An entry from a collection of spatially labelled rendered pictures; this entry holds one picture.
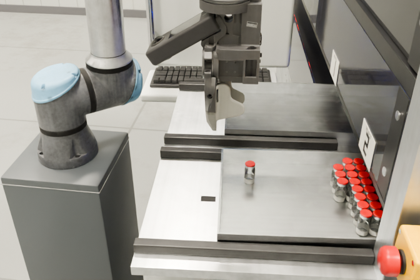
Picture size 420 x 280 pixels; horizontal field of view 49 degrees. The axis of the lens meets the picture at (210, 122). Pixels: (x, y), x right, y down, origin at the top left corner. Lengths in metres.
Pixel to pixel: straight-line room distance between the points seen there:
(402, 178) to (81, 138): 0.77
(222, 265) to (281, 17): 1.01
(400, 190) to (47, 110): 0.79
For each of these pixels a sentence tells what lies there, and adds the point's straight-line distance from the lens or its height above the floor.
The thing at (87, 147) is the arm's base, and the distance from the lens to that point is 1.20.
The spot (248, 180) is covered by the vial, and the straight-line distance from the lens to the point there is 0.94.
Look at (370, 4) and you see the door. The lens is 0.94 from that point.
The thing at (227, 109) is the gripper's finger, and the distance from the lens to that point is 0.70.
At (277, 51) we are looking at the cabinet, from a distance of 1.64.
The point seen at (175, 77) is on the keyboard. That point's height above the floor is 0.83.
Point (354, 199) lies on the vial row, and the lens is 0.89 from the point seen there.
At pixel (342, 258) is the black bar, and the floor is 0.89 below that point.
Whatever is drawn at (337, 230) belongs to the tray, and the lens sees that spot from 0.88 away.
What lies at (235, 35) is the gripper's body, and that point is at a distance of 0.65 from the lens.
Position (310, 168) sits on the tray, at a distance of 1.01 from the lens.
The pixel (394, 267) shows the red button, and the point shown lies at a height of 1.00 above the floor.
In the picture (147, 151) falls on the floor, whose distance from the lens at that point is 2.64.
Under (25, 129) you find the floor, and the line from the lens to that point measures 3.04.
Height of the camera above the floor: 1.47
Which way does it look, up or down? 30 degrees down
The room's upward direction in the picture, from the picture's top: straight up
